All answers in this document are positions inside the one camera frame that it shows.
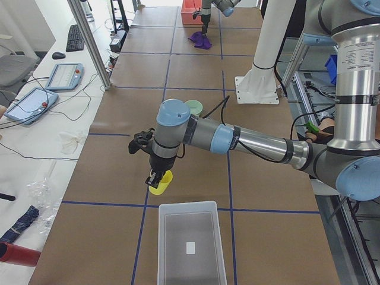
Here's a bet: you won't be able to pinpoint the purple cloth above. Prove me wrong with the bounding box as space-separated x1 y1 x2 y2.
188 31 212 50

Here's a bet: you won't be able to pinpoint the crumpled clear plastic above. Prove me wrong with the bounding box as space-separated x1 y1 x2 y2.
27 177 62 235

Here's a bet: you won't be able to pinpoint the green handled tool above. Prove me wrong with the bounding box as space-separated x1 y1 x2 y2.
305 121 319 134

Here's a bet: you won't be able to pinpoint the black computer mouse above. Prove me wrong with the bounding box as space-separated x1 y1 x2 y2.
52 52 66 60

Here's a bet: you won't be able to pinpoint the light green bowl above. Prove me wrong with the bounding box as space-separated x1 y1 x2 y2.
185 100 203 116

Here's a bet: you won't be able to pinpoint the red bottle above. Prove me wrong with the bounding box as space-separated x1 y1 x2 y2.
1 242 41 267

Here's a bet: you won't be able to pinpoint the black box with label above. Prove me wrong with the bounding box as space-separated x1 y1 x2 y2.
109 30 127 53

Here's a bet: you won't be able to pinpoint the white crumpled cloth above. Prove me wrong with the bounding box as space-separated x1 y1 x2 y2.
59 132 87 154

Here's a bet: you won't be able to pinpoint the translucent white plastic bin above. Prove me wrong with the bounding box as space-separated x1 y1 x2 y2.
157 201 227 284

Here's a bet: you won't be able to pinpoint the aluminium frame post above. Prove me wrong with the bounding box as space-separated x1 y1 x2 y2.
67 0 112 90

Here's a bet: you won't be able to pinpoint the teach pendant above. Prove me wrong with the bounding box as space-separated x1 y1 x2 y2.
4 87 59 125
45 63 84 91

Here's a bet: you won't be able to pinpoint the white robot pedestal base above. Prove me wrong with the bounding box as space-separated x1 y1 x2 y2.
235 0 296 105

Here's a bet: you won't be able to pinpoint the pink plastic bin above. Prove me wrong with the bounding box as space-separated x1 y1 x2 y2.
180 0 202 26

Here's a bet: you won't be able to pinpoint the far teach pendant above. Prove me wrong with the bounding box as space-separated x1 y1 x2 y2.
45 63 84 91

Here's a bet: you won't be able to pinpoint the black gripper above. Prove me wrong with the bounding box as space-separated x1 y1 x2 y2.
145 154 176 187
201 8 211 36

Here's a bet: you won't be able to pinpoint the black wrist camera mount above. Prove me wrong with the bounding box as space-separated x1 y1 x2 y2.
128 128 155 155

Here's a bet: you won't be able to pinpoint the folded blue umbrella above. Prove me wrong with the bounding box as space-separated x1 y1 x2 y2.
1 205 39 243

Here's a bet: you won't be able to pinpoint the near teach pendant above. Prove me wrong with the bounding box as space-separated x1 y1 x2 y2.
4 87 59 125

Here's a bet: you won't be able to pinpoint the yellow plastic cup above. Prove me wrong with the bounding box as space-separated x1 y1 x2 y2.
148 170 173 195

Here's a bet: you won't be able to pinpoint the black keyboard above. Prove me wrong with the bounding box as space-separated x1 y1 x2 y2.
66 24 85 52

